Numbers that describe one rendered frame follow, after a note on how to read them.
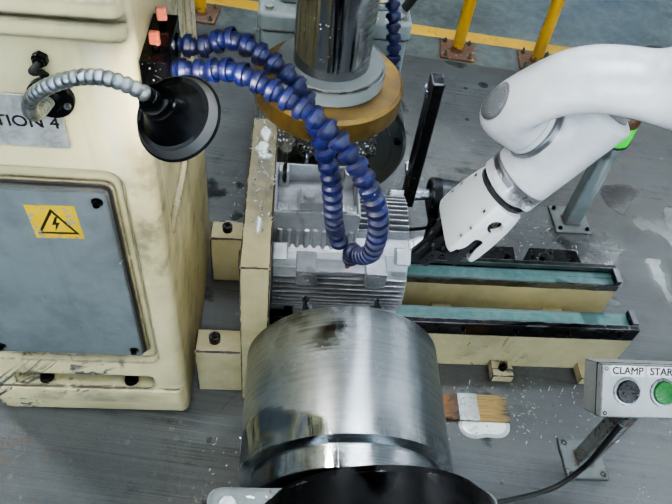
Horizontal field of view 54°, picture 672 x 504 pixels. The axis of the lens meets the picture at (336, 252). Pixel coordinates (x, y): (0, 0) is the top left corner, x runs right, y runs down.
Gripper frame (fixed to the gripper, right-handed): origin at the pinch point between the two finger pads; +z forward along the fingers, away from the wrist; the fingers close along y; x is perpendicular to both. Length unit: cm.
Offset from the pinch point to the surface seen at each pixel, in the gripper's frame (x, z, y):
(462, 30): -102, 52, 226
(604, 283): -40.5, -3.6, 9.4
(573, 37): -167, 29, 251
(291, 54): 31.5, -12.8, 6.2
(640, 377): -23.7, -12.3, -18.9
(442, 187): -7.2, 1.1, 18.4
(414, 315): -9.9, 14.0, 0.7
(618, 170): -65, -4, 54
